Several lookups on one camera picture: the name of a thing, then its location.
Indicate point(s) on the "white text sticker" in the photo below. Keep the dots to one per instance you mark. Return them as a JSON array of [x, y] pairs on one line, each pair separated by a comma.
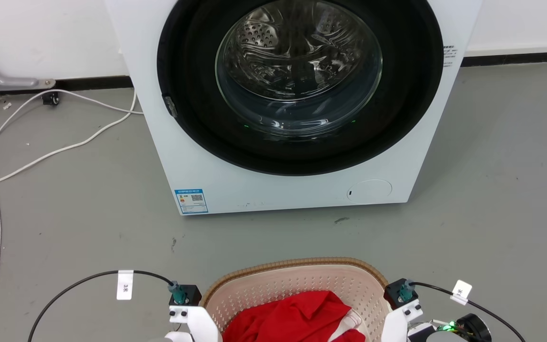
[[448, 56]]

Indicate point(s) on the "blue energy label sticker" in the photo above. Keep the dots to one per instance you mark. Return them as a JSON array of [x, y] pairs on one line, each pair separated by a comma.
[[191, 201]]

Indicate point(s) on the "grey metal pipe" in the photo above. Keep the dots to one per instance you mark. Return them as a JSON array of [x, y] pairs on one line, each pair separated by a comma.
[[3, 81]]

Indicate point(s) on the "white garment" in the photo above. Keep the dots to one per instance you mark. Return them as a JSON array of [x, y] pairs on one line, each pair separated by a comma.
[[352, 320]]

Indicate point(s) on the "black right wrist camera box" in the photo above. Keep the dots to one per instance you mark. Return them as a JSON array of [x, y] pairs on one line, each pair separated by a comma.
[[397, 292]]

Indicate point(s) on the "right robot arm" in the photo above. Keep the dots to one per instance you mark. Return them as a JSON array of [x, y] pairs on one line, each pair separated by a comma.
[[468, 328]]

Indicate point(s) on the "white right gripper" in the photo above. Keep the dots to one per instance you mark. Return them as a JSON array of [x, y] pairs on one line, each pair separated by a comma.
[[397, 323]]

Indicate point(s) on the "black round washer door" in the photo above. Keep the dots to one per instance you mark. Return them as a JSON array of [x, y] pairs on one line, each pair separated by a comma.
[[197, 128]]

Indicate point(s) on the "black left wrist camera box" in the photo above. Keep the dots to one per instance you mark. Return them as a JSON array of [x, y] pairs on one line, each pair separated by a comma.
[[189, 293]]

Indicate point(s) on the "beige perforated laundry basket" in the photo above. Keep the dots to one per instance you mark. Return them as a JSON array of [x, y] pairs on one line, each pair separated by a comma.
[[302, 280]]

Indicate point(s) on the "red garment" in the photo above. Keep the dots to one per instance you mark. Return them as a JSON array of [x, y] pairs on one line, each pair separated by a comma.
[[292, 318]]

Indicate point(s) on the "white front-loading washing machine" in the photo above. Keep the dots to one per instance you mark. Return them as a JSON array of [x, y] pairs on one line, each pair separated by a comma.
[[273, 192]]

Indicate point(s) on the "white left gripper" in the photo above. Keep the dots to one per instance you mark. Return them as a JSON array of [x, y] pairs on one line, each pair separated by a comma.
[[202, 323]]

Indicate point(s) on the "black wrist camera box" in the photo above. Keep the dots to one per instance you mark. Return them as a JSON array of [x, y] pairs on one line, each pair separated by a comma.
[[397, 292], [189, 293]]

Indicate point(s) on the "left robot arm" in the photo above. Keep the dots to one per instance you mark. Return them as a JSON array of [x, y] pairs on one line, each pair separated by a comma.
[[178, 337]]

